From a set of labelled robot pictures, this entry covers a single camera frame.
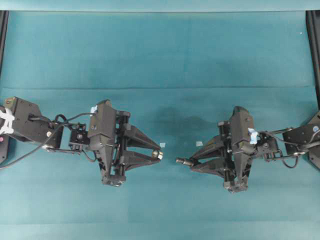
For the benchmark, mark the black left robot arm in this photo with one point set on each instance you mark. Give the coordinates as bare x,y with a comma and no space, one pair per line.
23,121

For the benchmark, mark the small tape marker right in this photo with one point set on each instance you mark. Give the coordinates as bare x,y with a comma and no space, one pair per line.
199,143

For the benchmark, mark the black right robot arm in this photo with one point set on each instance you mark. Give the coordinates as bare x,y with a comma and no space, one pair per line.
284,143

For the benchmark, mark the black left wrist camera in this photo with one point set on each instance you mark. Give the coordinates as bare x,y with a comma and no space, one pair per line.
102,127

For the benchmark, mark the dark metal shaft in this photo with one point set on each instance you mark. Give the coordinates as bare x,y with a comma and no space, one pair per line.
185,161

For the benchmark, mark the teal table mat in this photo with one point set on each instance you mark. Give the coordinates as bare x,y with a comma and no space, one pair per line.
178,75

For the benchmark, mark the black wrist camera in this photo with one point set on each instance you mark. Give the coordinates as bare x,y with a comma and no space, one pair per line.
102,127
240,123

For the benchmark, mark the black frame rail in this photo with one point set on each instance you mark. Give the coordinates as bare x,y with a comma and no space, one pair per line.
312,18
4,17

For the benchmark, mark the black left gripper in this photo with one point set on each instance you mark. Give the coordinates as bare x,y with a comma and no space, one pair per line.
112,173

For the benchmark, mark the black right frame rail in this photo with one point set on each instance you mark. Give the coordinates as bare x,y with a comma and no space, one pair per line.
312,18

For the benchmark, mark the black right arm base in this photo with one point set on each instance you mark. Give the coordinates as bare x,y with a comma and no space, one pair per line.
314,156

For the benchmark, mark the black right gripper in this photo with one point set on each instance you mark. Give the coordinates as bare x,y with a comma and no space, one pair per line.
234,168

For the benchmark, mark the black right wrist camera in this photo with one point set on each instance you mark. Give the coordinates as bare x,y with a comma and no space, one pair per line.
240,123

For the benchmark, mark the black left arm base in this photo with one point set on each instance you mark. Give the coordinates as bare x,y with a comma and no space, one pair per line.
4,147

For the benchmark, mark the black left frame rail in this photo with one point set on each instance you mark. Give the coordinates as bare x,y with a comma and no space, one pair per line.
4,17

